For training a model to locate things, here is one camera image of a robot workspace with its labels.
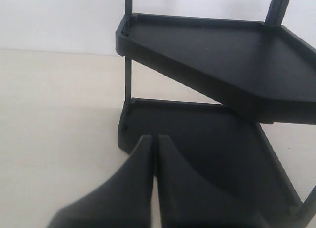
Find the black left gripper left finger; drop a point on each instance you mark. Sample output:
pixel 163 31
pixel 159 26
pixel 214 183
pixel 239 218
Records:
pixel 123 201

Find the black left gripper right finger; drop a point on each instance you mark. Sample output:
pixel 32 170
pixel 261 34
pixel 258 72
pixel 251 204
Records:
pixel 188 200

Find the black two-tier corner shelf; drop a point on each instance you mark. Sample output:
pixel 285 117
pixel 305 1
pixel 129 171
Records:
pixel 257 72

